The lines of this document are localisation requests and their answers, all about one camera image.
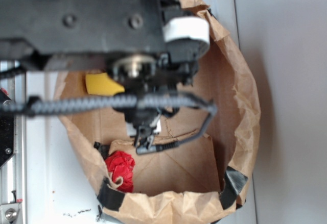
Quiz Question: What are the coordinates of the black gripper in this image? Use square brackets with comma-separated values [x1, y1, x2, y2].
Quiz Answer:
[114, 81, 199, 155]

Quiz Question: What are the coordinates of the yellow sponge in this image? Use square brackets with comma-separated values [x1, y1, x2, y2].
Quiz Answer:
[85, 73, 125, 96]

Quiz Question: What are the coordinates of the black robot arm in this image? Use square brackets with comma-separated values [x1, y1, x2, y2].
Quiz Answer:
[1, 0, 216, 155]

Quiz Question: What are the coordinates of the red crumpled plastic ball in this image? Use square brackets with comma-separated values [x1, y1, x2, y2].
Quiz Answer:
[105, 151, 135, 192]

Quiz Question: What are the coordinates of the brown paper bag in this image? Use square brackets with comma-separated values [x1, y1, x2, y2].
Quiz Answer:
[60, 0, 261, 223]

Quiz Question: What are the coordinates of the white plastic tray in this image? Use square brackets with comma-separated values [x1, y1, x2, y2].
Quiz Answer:
[25, 0, 258, 224]

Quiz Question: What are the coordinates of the grey braided cable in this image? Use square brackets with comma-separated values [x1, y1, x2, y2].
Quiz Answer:
[0, 91, 218, 156]

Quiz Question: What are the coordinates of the black metal bracket plate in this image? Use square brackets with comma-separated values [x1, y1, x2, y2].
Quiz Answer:
[0, 89, 16, 168]

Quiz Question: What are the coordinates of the aluminium frame rail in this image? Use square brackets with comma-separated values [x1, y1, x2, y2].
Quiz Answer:
[1, 74, 26, 223]

